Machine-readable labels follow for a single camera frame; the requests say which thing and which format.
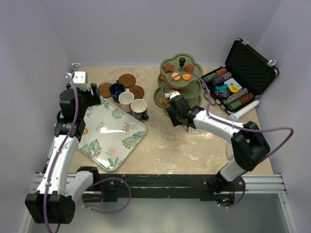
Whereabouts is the orange slice cookie upper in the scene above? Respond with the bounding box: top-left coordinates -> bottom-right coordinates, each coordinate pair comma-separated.
164,99 -> 170,108

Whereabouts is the aluminium frame rail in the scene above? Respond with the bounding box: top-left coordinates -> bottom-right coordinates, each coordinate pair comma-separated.
31,77 -> 285,226

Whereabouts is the black poker chip case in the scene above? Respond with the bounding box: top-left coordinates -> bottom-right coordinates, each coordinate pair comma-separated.
202,38 -> 279,114

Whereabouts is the maple leaf cookie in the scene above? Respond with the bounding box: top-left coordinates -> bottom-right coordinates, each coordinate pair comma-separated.
160,75 -> 167,81

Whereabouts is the heart cookie light brown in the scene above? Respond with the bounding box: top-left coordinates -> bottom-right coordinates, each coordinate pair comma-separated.
184,64 -> 194,73

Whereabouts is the round orange cookie front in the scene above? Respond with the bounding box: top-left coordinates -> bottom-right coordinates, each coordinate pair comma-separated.
182,73 -> 191,81

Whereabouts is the brown saucer back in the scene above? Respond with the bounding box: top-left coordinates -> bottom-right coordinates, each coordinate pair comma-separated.
118,74 -> 136,88

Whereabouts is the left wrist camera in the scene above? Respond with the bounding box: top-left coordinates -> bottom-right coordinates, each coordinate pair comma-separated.
66,71 -> 89,91

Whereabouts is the white stand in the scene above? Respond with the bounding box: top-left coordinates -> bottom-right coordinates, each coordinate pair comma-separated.
226,143 -> 234,160

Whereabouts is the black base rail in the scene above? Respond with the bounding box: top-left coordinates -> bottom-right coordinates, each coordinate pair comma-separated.
88,174 -> 245,202

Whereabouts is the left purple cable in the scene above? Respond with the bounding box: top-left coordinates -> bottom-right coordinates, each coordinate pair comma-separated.
45,72 -> 132,233

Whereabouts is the pink cup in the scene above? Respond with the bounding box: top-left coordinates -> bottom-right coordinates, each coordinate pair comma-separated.
119,89 -> 135,113

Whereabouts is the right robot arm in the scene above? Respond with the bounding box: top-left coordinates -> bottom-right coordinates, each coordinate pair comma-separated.
165,91 -> 270,191

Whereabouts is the green three-tier stand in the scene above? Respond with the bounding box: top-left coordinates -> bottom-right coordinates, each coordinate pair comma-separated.
153,53 -> 203,115

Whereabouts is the brown saucer left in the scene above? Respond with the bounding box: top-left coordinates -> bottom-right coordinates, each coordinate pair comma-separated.
98,83 -> 112,98

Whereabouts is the brown saucer right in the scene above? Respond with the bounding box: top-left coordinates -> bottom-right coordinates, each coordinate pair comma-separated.
129,85 -> 144,100

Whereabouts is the brown saucer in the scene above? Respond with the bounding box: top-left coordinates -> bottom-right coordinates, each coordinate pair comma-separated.
118,74 -> 136,88
98,83 -> 112,98
129,85 -> 144,100

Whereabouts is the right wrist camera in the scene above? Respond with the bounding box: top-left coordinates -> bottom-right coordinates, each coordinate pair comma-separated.
164,91 -> 180,100

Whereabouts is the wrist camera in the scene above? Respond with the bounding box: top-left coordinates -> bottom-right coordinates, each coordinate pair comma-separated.
164,91 -> 180,100
66,71 -> 89,91

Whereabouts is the dark blue mug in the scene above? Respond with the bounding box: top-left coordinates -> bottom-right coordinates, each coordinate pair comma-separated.
109,83 -> 125,103

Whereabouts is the leaf pattern serving tray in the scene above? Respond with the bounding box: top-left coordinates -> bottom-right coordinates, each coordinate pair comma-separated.
78,97 -> 147,171

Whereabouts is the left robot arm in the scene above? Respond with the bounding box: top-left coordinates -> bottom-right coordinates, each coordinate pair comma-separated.
25,83 -> 101,224

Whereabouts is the dark grey mug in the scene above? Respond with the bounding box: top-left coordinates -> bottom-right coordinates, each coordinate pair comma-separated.
131,99 -> 149,120

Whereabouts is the white microphone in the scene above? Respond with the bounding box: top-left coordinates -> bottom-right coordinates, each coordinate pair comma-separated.
228,100 -> 259,122

